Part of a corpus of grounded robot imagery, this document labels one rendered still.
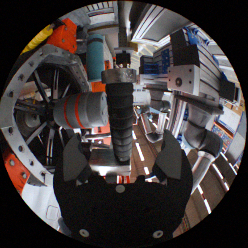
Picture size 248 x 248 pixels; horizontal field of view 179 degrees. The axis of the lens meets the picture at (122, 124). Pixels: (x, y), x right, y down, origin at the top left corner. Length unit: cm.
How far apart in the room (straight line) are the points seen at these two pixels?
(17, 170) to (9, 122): 9
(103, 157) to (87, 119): 13
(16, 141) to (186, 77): 44
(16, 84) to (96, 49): 33
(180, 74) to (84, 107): 32
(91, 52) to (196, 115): 53
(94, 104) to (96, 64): 21
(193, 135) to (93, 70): 55
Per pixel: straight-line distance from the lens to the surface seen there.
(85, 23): 87
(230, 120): 589
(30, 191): 76
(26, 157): 23
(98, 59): 39
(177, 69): 31
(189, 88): 27
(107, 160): 17
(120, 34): 109
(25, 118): 75
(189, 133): 45
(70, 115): 28
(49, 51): 31
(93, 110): 24
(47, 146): 39
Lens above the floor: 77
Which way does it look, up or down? 29 degrees up
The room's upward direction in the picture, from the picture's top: 177 degrees clockwise
